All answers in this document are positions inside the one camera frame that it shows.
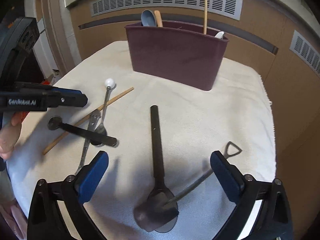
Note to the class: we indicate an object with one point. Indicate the maroon plastic utensil caddy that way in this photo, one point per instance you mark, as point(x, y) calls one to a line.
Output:
point(177, 51)

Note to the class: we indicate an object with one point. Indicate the black long-handled spoon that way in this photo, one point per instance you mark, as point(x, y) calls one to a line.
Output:
point(55, 122)

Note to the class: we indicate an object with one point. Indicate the blue-grey plastic spoon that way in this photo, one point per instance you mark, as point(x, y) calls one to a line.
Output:
point(148, 19)

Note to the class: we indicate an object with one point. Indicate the grey vent grille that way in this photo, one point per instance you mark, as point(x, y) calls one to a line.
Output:
point(305, 51)
point(228, 8)

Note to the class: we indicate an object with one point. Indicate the white ball-top metal spoon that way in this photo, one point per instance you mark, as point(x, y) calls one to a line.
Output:
point(109, 84)

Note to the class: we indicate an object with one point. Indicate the wooden chopstick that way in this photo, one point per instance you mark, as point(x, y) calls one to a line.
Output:
point(205, 17)
point(81, 121)

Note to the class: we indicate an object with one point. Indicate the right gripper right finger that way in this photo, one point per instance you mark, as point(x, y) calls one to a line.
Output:
point(228, 175)

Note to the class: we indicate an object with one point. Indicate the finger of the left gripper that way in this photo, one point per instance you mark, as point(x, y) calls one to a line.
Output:
point(65, 97)

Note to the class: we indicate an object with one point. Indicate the person's left hand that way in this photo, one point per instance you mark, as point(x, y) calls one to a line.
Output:
point(10, 134)

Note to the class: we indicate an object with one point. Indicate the metal shovel-shaped spoon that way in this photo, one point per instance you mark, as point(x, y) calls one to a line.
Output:
point(196, 183)

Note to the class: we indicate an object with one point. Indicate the metal fork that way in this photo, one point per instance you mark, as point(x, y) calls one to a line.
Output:
point(93, 120)

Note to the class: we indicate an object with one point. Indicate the white table cloth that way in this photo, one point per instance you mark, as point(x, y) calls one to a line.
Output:
point(194, 123)

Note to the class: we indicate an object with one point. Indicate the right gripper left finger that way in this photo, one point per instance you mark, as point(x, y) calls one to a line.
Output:
point(90, 176)

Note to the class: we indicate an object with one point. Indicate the wooden spoon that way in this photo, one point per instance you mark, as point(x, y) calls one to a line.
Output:
point(158, 18)

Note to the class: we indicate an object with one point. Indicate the white ceramic spoon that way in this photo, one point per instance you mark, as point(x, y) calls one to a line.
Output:
point(220, 35)

